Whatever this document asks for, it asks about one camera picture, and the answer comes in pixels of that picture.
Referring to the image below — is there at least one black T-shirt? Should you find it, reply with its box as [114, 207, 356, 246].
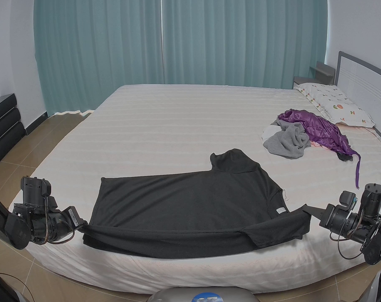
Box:
[82, 148, 312, 259]

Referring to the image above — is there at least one white printed pillow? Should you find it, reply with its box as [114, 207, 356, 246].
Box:
[294, 82, 376, 128]

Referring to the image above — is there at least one grey bedside table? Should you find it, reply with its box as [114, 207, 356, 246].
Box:
[293, 61, 335, 89]

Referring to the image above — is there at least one black dressing table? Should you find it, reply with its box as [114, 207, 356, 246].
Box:
[0, 93, 25, 174]

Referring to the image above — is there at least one white garment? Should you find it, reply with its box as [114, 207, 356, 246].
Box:
[262, 125, 283, 142]

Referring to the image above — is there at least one grey knit garment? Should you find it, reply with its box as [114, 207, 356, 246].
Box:
[263, 120, 312, 160]

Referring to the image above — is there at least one bed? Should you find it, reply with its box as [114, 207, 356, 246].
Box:
[24, 51, 381, 295]

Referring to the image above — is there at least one purple satin garment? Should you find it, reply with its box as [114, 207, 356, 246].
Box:
[278, 108, 361, 189]

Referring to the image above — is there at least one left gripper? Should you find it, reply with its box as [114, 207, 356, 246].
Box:
[56, 206, 88, 242]

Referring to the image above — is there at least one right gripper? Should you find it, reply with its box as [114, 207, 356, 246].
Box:
[319, 203, 349, 236]

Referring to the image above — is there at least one blue-green curtain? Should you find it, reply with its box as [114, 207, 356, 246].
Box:
[33, 0, 164, 116]
[161, 0, 329, 89]

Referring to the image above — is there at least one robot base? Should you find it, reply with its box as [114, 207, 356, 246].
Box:
[146, 288, 255, 302]

